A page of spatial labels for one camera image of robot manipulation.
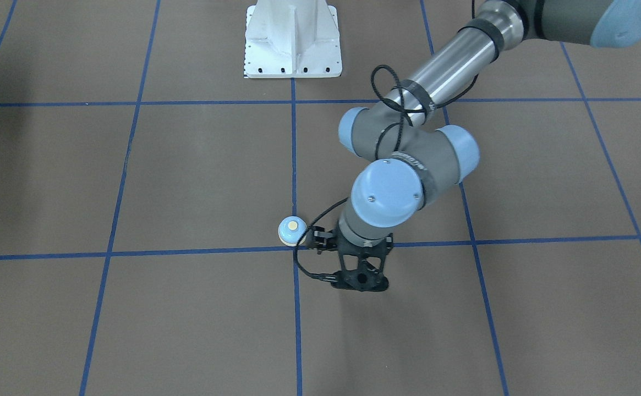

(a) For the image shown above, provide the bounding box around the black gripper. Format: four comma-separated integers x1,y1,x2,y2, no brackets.
303,227,348,254

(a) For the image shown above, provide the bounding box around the blue and cream bell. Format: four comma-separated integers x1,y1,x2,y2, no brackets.
277,216,307,246

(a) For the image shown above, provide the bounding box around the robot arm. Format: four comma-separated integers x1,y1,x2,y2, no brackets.
328,1,641,248

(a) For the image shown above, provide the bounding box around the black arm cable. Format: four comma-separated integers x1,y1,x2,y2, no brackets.
294,65,480,280

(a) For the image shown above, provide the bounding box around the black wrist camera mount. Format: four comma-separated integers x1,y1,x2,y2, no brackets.
329,234,393,292

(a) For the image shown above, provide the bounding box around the white camera pole base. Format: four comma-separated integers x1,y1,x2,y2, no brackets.
243,1,343,79

